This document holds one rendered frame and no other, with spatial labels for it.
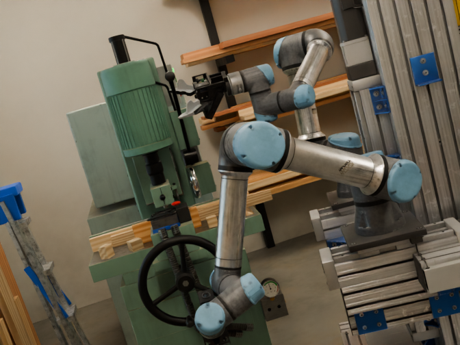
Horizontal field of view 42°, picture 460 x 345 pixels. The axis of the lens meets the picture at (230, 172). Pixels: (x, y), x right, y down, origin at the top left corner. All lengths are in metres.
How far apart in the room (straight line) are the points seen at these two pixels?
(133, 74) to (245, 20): 2.65
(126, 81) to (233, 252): 0.73
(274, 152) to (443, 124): 0.69
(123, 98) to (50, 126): 2.49
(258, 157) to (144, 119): 0.68
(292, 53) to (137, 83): 0.63
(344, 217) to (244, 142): 0.92
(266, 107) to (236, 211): 0.52
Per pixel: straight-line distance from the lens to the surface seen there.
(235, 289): 1.54
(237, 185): 1.60
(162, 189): 2.09
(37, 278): 2.87
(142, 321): 2.09
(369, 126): 1.98
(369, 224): 1.79
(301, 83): 2.01
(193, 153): 2.24
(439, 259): 1.76
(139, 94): 2.04
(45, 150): 4.51
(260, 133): 1.45
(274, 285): 2.03
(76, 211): 4.55
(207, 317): 1.50
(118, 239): 2.17
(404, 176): 1.64
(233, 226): 1.62
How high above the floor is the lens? 1.38
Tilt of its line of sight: 9 degrees down
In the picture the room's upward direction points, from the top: 16 degrees counter-clockwise
